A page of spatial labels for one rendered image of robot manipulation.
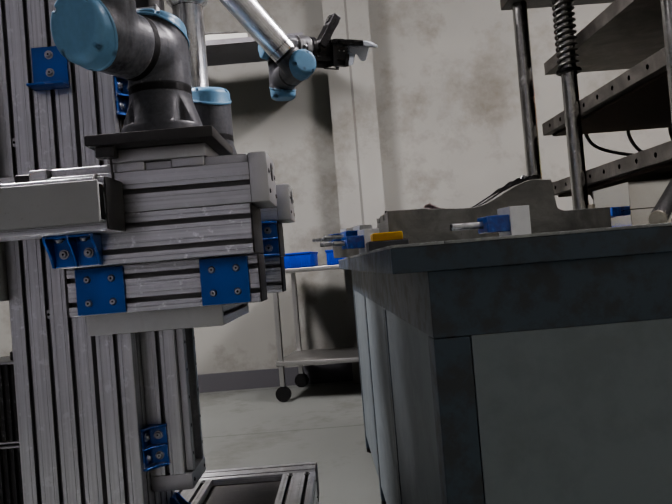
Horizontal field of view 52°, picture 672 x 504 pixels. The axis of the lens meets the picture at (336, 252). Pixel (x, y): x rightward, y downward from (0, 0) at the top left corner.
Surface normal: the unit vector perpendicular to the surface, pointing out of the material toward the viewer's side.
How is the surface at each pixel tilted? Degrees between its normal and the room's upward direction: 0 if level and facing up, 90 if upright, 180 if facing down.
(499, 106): 90
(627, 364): 90
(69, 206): 90
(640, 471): 90
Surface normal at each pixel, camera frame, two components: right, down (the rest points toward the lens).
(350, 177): -0.01, -0.02
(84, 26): -0.43, 0.15
